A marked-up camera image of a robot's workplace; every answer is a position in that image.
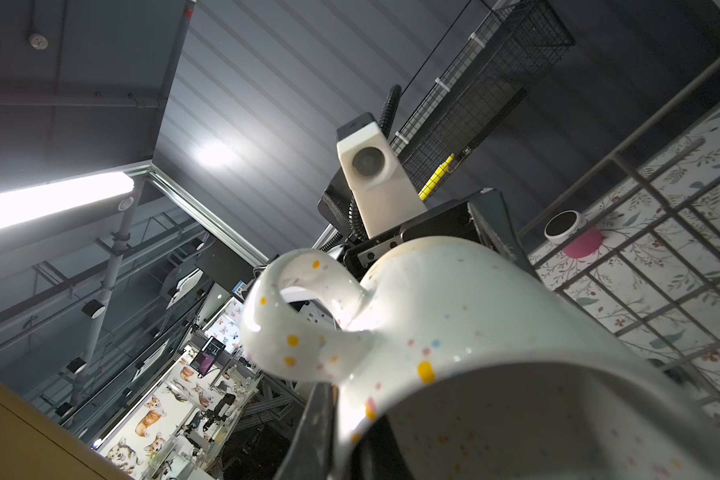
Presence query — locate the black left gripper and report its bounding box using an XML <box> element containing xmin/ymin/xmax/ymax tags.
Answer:
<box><xmin>318</xmin><ymin>171</ymin><xmax>538</xmax><ymax>279</ymax></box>

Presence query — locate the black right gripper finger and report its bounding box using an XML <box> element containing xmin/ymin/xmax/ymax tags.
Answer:
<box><xmin>274</xmin><ymin>383</ymin><xmax>336</xmax><ymax>480</ymax></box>

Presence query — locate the white mug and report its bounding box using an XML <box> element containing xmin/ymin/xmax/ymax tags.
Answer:
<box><xmin>240</xmin><ymin>236</ymin><xmax>720</xmax><ymax>479</ymax></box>

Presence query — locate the yellow highlighter in basket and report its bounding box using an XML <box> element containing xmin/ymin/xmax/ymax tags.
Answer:
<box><xmin>418</xmin><ymin>154</ymin><xmax>454</xmax><ymax>201</ymax></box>

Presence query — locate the pink tape roll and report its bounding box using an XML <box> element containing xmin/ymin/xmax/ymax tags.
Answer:
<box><xmin>544</xmin><ymin>210</ymin><xmax>604</xmax><ymax>260</ymax></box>

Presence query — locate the ceiling light bar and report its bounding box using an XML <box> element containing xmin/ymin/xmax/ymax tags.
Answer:
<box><xmin>0</xmin><ymin>172</ymin><xmax>135</xmax><ymax>230</ymax></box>

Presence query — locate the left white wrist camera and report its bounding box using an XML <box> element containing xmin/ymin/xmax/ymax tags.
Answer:
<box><xmin>337</xmin><ymin>112</ymin><xmax>427</xmax><ymax>237</ymax></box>

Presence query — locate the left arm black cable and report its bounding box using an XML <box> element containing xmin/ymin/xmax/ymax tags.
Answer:
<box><xmin>320</xmin><ymin>83</ymin><xmax>403</xmax><ymax>253</ymax></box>

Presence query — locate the grey wire dish rack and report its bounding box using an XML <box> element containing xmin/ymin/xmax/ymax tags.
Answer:
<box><xmin>530</xmin><ymin>56</ymin><xmax>720</xmax><ymax>428</ymax></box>

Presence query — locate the black wire wall basket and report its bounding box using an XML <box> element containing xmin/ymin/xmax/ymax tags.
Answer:
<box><xmin>390</xmin><ymin>1</ymin><xmax>575</xmax><ymax>194</ymax></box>

